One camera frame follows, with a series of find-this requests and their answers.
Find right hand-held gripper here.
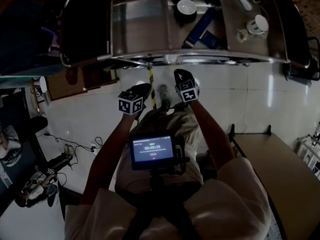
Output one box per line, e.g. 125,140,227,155
173,68,201,104

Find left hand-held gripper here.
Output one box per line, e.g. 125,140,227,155
117,82,153,116

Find person's right forearm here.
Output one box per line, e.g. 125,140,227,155
189,99,236,172

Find person's left forearm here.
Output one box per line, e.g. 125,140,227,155
81,112,141,206

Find black cart side bag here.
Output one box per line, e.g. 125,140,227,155
270,0,312,70
59,0,113,68

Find yellow black striped tape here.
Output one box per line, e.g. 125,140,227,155
147,68,158,110

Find person's grey shoe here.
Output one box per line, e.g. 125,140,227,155
158,83,174,106

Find short blue box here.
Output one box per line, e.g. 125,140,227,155
198,29,222,50

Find person's beige trousers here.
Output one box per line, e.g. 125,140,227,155
115,108,205,193

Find long blue box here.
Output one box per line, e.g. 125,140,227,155
182,7,218,49

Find chest-mounted screen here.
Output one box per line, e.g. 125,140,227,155
128,133,176,171

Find white bowl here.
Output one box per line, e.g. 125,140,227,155
176,0,198,16

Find pale fluffy scrunchie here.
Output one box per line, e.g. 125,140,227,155
236,28,251,44

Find brown wooden board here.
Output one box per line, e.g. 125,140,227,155
45,65,120,102

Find white cup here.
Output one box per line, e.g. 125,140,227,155
246,14,270,35

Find pair of white shoes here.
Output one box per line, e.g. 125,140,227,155
63,143,76,158

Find black round stool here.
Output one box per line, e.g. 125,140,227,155
29,115,49,136

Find person's beige shirt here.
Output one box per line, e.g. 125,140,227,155
64,155,274,240

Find wooden table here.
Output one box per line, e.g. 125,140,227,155
227,123,320,240

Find black screen mount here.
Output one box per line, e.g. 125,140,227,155
148,135,192,192

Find black floor cable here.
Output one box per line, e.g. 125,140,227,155
36,132,104,153

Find white wire rack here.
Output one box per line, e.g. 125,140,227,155
295,133,320,181

